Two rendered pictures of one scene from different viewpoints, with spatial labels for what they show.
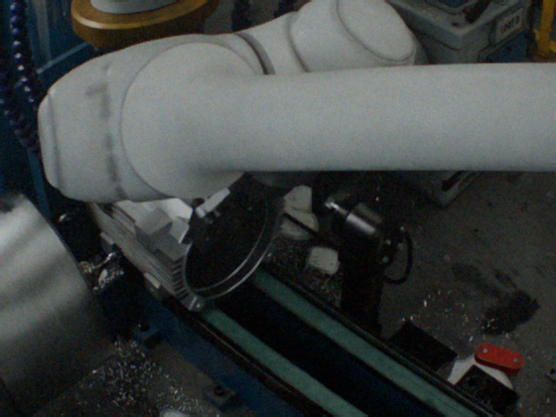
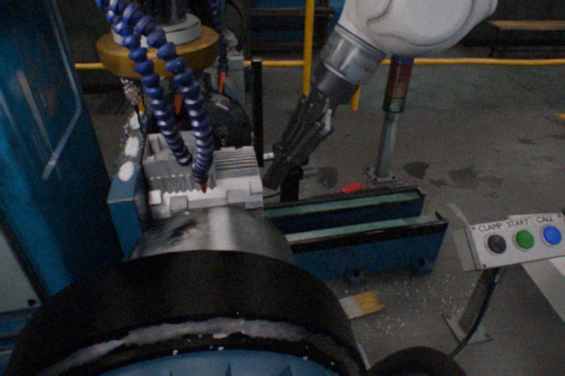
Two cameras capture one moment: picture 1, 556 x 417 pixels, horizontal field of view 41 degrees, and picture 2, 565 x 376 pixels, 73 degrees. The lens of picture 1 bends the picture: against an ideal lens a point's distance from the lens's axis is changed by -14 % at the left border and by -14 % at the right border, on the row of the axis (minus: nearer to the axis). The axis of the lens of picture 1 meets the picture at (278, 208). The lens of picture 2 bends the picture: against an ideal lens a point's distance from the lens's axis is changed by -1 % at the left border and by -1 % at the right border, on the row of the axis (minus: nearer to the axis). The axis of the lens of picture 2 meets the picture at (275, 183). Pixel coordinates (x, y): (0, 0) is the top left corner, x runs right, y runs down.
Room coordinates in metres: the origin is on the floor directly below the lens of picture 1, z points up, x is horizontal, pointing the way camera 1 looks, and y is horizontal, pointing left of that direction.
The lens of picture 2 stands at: (0.34, 0.55, 1.49)
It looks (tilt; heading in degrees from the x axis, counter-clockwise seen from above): 36 degrees down; 304
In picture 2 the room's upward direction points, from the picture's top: straight up
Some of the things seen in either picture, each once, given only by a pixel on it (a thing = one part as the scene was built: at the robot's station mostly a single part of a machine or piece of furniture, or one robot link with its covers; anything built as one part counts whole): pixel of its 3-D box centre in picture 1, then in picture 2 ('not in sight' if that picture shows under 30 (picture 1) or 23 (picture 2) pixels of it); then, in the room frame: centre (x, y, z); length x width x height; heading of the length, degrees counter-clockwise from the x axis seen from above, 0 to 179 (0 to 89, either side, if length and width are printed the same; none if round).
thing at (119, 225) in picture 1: (179, 205); (208, 199); (0.79, 0.13, 1.01); 0.20 x 0.19 x 0.19; 45
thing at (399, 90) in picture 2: not in sight; (397, 86); (0.63, -0.47, 1.10); 0.06 x 0.06 x 0.04
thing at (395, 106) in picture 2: not in sight; (394, 101); (0.63, -0.47, 1.05); 0.06 x 0.06 x 0.04
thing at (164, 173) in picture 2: not in sight; (182, 161); (0.82, 0.15, 1.11); 0.12 x 0.11 x 0.07; 45
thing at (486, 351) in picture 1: (498, 358); (350, 190); (0.67, -0.33, 0.81); 0.09 x 0.03 x 0.02; 63
